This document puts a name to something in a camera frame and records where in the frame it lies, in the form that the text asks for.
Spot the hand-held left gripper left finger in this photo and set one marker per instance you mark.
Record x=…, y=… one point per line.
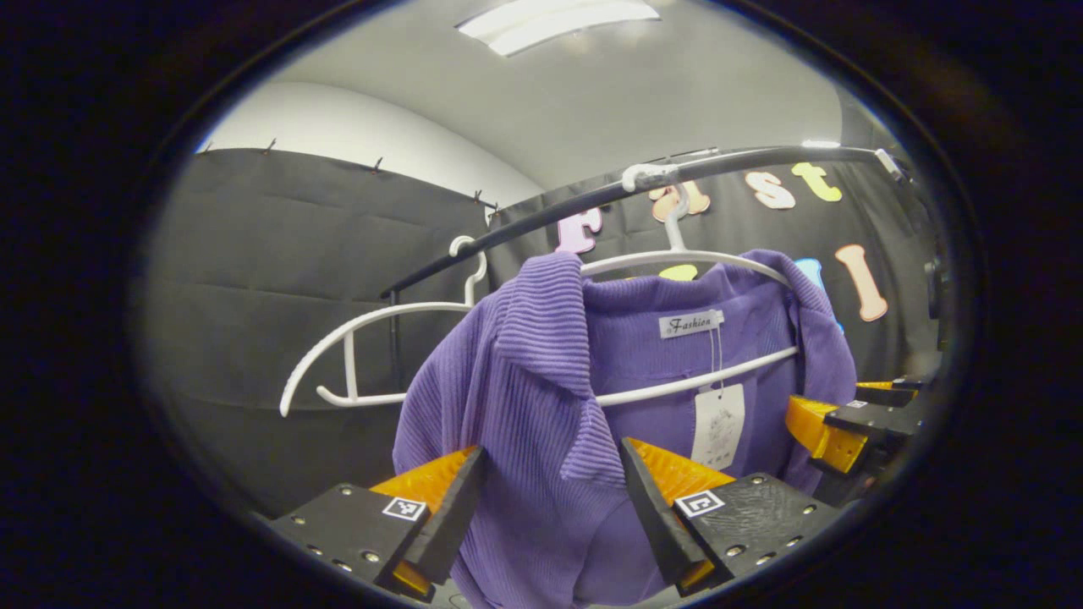
x=448, y=516

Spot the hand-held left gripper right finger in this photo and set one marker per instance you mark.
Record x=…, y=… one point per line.
x=656, y=516

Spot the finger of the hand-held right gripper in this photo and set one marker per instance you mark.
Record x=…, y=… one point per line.
x=833, y=436
x=884, y=394

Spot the purple ribbed shirt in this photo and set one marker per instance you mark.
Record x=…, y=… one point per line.
x=525, y=381

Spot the white plastic hanger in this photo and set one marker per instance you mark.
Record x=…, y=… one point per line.
x=660, y=254
x=398, y=309

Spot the black metal clothes rack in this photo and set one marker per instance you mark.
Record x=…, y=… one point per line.
x=541, y=222

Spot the black backdrop cloth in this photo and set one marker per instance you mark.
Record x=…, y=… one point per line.
x=271, y=254

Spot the large ceiling light panel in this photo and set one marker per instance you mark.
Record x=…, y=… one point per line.
x=558, y=21

